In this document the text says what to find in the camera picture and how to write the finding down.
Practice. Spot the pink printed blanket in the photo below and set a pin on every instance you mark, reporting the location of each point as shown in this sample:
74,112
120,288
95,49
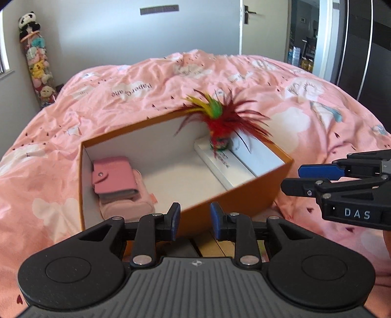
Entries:
91,101

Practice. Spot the blue bottle pack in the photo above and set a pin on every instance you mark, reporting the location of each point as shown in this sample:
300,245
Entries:
294,55

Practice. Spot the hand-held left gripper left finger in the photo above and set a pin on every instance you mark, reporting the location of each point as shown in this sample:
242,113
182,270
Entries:
174,220

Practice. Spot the panda plush toy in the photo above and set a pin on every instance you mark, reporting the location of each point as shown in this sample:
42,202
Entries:
27,21

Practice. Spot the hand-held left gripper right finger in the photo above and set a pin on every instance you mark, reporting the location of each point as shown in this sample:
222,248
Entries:
215,221

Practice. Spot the white door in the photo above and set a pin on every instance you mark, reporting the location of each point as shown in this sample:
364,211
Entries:
265,30

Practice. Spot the dark wardrobe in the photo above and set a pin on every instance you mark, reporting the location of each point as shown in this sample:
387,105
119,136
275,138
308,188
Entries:
366,46

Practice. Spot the colourful feather shuttlecock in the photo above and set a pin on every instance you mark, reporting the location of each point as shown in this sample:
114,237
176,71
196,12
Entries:
220,122

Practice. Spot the long white box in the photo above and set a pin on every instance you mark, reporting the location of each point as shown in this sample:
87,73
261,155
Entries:
220,171

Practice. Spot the clear tube of plush toys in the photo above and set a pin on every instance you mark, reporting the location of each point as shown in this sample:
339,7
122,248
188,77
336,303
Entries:
38,67

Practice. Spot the orange cardboard box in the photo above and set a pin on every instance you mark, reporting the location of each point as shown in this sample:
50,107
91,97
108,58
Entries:
232,201

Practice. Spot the pink snap wallet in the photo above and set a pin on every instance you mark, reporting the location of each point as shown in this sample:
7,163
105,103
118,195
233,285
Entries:
114,177

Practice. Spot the window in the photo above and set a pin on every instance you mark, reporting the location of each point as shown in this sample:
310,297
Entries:
3,52

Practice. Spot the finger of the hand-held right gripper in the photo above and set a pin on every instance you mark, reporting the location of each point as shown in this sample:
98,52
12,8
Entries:
317,171
305,186

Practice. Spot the pink fabric pouch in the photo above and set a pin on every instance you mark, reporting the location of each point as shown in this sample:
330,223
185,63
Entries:
128,209

